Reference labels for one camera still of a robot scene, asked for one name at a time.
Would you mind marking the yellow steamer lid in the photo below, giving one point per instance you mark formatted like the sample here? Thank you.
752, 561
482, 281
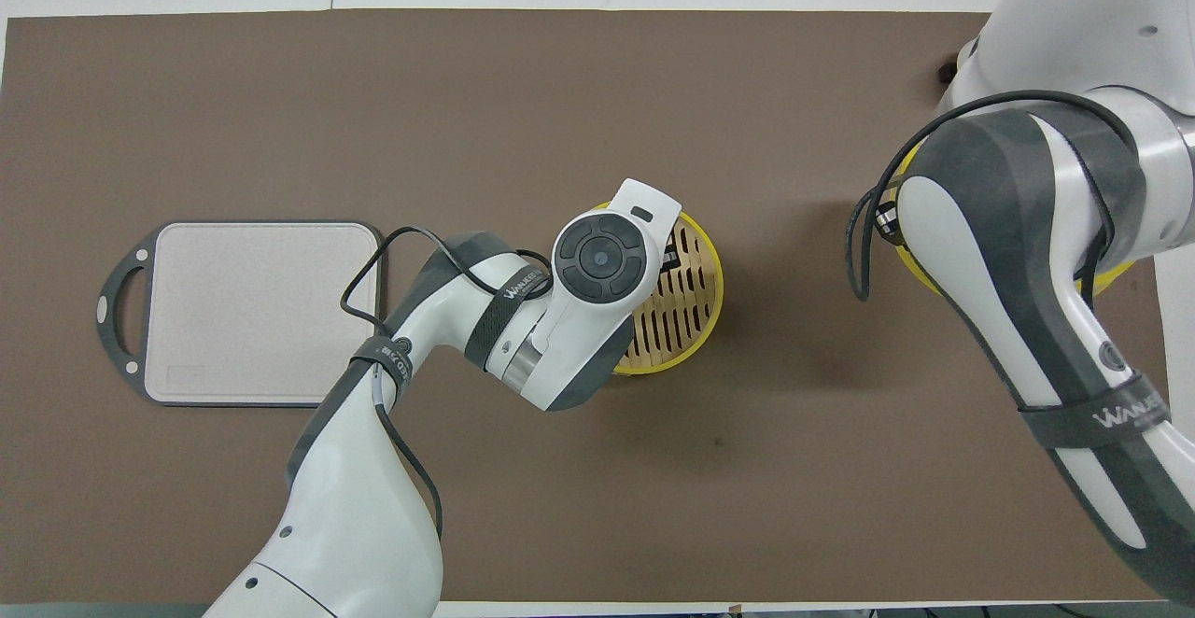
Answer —
1111, 280

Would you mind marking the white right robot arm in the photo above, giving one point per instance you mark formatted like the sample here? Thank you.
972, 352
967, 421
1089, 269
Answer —
1027, 273

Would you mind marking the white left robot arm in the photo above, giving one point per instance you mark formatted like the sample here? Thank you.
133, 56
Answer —
373, 525

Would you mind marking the yellow bamboo steamer base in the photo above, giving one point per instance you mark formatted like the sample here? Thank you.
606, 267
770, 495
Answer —
686, 301

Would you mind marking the grey rimmed cutting board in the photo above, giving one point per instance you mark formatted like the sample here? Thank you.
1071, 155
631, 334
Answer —
261, 310

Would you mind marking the brown table mat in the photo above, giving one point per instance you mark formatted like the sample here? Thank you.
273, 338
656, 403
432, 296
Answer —
280, 114

